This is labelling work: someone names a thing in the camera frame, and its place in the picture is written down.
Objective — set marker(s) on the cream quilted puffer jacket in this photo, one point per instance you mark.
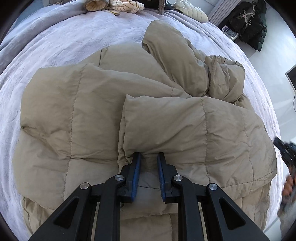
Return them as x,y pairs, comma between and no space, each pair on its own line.
188,9

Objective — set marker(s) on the person's right hand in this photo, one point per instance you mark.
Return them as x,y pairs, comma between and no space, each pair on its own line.
288,186

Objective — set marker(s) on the beige puffer jacket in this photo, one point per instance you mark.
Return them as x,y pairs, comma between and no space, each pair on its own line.
82,123

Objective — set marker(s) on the grey pleated curtain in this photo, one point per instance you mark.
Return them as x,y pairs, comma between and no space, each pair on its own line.
221,10

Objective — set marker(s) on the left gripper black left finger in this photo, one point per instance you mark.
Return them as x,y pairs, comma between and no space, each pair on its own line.
92,212

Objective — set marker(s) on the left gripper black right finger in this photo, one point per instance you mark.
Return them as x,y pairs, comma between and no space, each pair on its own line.
204,212

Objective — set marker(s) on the wall mounted television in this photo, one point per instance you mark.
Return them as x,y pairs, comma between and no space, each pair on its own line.
291,76

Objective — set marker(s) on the lavender bed blanket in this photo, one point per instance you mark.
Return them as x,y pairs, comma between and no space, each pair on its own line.
65,35

